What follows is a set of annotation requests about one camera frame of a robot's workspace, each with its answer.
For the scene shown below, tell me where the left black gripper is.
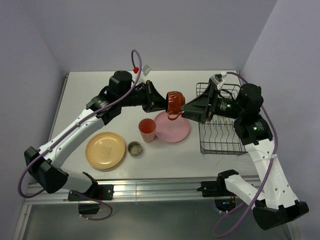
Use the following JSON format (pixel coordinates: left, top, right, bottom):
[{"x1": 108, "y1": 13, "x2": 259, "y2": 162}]
[{"x1": 118, "y1": 80, "x2": 172, "y2": 113}]

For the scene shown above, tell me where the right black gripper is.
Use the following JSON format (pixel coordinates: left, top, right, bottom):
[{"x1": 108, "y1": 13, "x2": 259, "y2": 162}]
[{"x1": 180, "y1": 81, "x2": 244, "y2": 123}]

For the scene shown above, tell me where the orange black mug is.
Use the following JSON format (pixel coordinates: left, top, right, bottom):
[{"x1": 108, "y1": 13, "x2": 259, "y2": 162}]
[{"x1": 166, "y1": 91, "x2": 186, "y2": 121}]

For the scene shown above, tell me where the salmon plastic cup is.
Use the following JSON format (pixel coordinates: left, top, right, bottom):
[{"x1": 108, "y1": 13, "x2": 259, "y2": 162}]
[{"x1": 138, "y1": 118, "x2": 156, "y2": 143}]

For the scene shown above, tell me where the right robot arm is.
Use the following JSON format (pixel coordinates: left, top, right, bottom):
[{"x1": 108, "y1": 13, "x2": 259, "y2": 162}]
[{"x1": 181, "y1": 83, "x2": 309, "y2": 230}]

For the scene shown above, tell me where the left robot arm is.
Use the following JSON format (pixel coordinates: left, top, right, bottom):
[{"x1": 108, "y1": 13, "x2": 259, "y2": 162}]
[{"x1": 24, "y1": 70, "x2": 168, "y2": 200}]

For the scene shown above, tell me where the small grey speckled dish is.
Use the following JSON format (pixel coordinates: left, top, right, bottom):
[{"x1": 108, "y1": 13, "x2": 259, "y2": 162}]
[{"x1": 127, "y1": 141, "x2": 143, "y2": 157}]

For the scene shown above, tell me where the pink plastic plate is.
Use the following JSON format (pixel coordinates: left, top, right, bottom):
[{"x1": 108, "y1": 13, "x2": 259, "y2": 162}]
[{"x1": 154, "y1": 111, "x2": 191, "y2": 143}]

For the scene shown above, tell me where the orange plastic plate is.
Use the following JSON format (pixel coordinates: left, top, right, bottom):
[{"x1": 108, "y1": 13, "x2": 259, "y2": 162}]
[{"x1": 85, "y1": 132, "x2": 126, "y2": 170}]

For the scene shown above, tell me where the black wire dish rack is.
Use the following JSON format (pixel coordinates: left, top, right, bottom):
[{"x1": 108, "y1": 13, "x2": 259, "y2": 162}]
[{"x1": 198, "y1": 84, "x2": 247, "y2": 156}]

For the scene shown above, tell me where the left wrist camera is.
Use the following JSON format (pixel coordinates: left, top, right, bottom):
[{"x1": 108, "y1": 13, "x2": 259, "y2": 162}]
[{"x1": 133, "y1": 65, "x2": 151, "y2": 84}]

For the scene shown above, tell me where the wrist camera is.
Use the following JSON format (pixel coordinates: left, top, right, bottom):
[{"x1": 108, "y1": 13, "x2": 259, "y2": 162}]
[
  {"x1": 133, "y1": 65, "x2": 151, "y2": 84},
  {"x1": 209, "y1": 71, "x2": 228, "y2": 91}
]

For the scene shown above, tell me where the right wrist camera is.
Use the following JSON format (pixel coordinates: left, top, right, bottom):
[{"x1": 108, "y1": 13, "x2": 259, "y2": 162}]
[{"x1": 209, "y1": 71, "x2": 228, "y2": 91}]

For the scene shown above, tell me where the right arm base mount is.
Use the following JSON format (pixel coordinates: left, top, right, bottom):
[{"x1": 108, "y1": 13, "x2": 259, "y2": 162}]
[{"x1": 196, "y1": 180, "x2": 235, "y2": 198}]

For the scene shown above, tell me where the aluminium table rail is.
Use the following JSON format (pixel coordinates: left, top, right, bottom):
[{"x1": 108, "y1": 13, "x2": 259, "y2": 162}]
[{"x1": 24, "y1": 177, "x2": 266, "y2": 205}]

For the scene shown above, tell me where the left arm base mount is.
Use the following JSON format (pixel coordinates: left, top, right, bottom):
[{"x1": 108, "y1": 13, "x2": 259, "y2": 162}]
[{"x1": 67, "y1": 184, "x2": 114, "y2": 221}]

